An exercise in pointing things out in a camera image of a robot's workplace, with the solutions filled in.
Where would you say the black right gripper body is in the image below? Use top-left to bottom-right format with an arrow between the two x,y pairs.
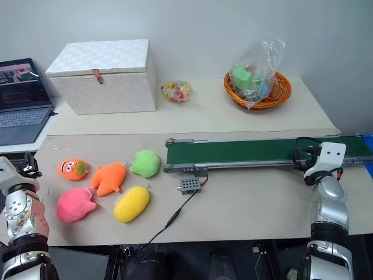
292,148 -> 320,172

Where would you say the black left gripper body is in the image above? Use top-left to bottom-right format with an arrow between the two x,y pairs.
16,157 -> 37,179

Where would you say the orange face plush toy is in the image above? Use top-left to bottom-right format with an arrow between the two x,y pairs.
56,157 -> 89,182

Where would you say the green conveyor belt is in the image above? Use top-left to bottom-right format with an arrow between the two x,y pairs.
162,134 -> 373,177

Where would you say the grey perforated plastic motor housing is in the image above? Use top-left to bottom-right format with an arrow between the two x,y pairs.
175,177 -> 202,196

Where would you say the pink plush toy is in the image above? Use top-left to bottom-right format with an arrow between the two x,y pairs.
55,186 -> 97,224

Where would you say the grey open laptop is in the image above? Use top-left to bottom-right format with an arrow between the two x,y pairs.
0,58 -> 55,146

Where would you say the orange wicker basket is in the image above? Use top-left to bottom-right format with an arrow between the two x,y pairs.
223,70 -> 293,111

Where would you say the clear plastic bag of toys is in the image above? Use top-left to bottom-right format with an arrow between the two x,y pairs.
229,37 -> 287,111

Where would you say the yellow plush toy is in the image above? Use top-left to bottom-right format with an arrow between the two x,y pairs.
112,185 -> 152,225

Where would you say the white woven lidded storage box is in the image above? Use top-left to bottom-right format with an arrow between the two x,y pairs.
45,38 -> 159,116

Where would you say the green plush toy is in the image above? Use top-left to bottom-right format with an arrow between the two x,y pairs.
129,149 -> 161,179

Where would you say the clear bag of colourful candies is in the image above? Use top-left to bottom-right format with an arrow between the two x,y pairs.
160,79 -> 195,104

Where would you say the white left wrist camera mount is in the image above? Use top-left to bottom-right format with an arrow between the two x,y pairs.
0,156 -> 19,190

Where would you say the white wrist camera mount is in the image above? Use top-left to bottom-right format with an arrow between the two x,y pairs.
0,156 -> 19,190
310,142 -> 347,174

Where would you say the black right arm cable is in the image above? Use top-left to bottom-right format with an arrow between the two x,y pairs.
293,136 -> 323,155

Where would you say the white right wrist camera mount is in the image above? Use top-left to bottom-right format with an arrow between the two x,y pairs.
310,142 -> 347,174

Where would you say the black metal table frame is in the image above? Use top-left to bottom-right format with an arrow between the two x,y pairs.
104,244 -> 140,280

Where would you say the black power cable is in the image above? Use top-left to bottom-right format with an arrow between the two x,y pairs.
139,191 -> 196,251

